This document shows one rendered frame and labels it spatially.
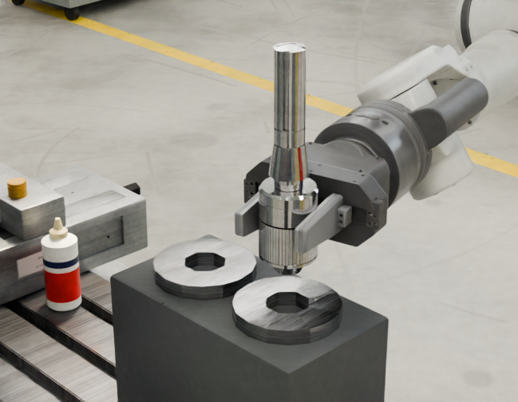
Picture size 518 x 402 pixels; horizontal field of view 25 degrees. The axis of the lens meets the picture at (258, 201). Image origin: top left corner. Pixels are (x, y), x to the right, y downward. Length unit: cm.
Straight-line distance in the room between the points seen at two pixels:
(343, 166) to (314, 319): 13
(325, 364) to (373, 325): 6
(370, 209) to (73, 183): 66
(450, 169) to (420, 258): 240
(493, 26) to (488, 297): 207
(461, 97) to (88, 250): 56
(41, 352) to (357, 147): 47
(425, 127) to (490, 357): 204
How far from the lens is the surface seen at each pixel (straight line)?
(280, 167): 88
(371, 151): 98
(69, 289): 134
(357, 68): 510
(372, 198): 91
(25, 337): 131
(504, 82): 120
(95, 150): 425
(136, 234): 146
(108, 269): 161
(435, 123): 102
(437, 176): 108
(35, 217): 136
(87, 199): 145
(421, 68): 109
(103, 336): 130
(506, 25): 128
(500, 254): 354
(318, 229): 89
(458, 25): 130
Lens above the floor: 160
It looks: 25 degrees down
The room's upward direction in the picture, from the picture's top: straight up
